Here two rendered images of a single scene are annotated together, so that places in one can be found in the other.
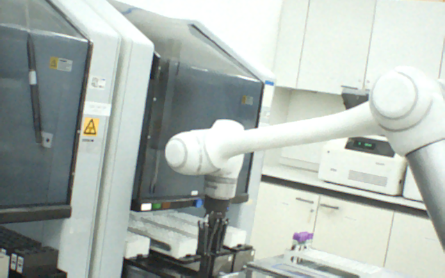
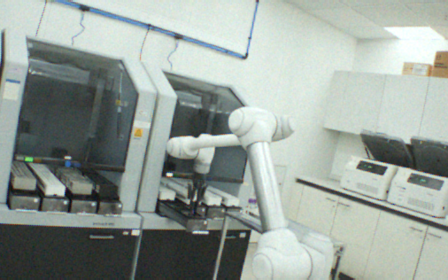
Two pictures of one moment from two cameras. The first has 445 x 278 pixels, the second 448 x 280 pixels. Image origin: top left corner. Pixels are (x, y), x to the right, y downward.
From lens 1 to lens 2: 1.01 m
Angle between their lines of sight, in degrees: 19
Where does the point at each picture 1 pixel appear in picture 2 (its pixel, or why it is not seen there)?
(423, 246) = (395, 234)
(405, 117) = (237, 130)
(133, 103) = (164, 123)
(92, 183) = (138, 159)
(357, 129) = not seen: hidden behind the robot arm
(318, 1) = (352, 74)
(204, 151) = (181, 146)
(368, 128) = not seen: hidden behind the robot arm
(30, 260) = (103, 188)
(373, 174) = (370, 185)
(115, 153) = (152, 146)
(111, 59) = (150, 102)
